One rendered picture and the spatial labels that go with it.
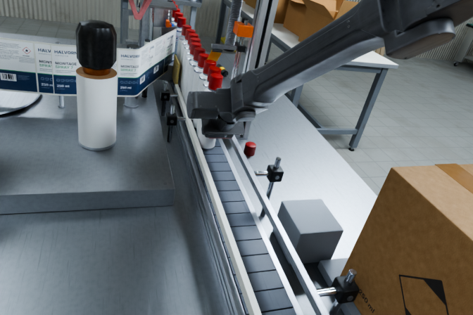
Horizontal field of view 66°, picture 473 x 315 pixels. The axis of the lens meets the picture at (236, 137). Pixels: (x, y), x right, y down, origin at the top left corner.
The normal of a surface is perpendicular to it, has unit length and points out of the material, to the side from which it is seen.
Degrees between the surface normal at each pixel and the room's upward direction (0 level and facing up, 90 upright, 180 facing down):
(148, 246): 0
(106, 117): 90
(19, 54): 90
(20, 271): 0
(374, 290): 90
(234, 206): 0
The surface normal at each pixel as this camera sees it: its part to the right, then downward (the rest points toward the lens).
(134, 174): 0.18, -0.86
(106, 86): 0.66, 0.47
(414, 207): -0.94, 0.00
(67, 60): 0.34, 0.51
